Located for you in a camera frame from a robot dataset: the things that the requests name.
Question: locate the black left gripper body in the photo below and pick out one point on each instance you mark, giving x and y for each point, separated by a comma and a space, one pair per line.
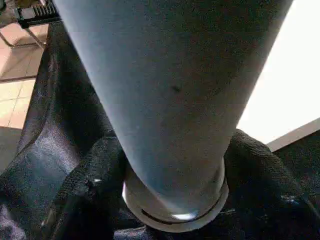
37, 12

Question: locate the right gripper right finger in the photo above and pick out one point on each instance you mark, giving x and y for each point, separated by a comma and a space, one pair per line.
270, 195

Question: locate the white plastic table leg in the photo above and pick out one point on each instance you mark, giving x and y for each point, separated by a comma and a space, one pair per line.
175, 75

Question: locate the white plastic table top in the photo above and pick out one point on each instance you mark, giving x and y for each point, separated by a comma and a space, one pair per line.
290, 90

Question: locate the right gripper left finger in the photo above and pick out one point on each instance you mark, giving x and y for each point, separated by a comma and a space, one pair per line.
85, 195

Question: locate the black mat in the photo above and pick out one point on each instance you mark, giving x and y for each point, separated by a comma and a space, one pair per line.
55, 125

